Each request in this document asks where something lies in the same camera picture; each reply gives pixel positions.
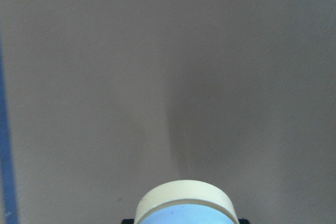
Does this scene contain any blue and white bell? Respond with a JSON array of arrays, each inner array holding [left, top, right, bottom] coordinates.
[[134, 179, 239, 223]]

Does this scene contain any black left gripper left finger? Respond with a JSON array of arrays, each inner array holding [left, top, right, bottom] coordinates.
[[121, 219, 134, 224]]

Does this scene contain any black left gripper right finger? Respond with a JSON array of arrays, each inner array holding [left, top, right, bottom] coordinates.
[[238, 218, 249, 224]]

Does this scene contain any brown paper table cover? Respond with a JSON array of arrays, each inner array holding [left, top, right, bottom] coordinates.
[[1, 0, 335, 223]]

